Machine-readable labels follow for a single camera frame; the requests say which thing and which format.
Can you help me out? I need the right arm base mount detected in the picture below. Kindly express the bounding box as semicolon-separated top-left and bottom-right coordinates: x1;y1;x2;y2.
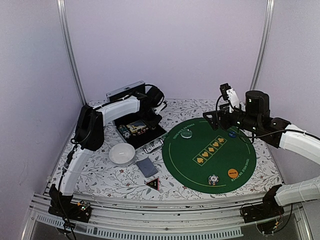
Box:
239;201;285;235

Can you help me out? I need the clear acrylic dealer button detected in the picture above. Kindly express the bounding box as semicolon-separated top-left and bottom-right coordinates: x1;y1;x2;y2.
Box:
180;128;193;139

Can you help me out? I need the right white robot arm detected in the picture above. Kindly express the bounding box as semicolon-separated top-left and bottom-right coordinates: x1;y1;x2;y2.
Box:
202;88;320;218

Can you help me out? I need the round green poker mat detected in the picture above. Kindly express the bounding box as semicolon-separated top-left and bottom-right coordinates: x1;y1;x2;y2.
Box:
162;118;257;194

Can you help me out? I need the floral tablecloth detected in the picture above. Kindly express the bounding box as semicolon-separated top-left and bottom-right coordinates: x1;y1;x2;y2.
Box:
74;99;282;201

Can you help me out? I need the orange big blind button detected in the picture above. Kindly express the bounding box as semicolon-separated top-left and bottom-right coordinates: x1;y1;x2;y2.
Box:
227;168;239;179

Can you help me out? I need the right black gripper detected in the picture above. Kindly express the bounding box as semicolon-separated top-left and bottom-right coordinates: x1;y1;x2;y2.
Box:
203;102;261;134

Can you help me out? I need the red black triangle card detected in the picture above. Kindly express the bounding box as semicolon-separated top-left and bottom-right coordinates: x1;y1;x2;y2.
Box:
145;178;160;191

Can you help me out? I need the boxed playing card deck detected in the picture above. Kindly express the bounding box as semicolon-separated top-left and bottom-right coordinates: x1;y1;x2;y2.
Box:
126;119;147;134

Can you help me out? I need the white ceramic bowl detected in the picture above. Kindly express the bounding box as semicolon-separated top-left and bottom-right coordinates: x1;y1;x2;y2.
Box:
108;143;136;167

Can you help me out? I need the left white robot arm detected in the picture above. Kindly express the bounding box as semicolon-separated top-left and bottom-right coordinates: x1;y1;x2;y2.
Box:
49;81;167;217

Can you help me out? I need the left aluminium frame post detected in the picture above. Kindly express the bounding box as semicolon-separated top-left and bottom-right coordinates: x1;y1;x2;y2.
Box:
56;0;87;105

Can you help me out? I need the blue small blind button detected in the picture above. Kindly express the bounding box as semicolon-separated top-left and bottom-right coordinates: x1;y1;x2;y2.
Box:
228;132;237;138

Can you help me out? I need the left poker chip stack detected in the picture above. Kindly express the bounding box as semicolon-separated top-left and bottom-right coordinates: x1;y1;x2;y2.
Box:
118;125;131;139

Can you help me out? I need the aluminium frame post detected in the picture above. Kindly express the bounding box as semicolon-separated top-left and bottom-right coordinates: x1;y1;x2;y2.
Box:
56;0;87;105
244;0;276;91

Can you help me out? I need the right aluminium frame post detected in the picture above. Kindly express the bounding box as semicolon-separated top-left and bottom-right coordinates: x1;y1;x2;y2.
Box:
244;0;276;91

